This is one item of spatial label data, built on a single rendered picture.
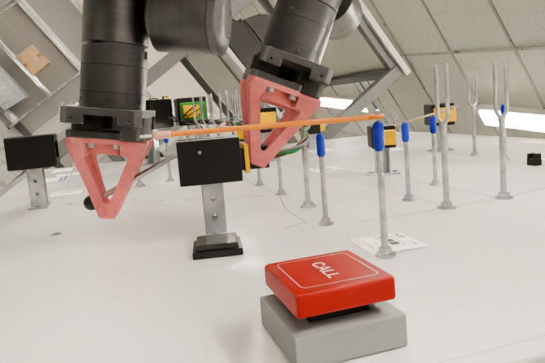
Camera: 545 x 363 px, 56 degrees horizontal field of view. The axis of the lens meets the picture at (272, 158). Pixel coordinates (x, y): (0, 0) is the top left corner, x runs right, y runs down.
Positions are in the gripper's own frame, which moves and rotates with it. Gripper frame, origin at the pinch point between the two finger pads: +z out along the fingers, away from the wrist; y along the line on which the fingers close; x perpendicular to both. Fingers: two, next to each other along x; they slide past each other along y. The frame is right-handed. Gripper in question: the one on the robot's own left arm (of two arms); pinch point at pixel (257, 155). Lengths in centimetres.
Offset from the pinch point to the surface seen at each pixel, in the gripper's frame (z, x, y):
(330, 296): 3.9, -1.1, -26.1
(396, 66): -35, -48, 103
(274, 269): 4.3, 0.8, -22.6
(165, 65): -11, 17, 93
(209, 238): 7.6, 2.4, -5.5
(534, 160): -10.7, -40.1, 17.0
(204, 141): 0.2, 5.2, -1.9
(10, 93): 50, 228, 669
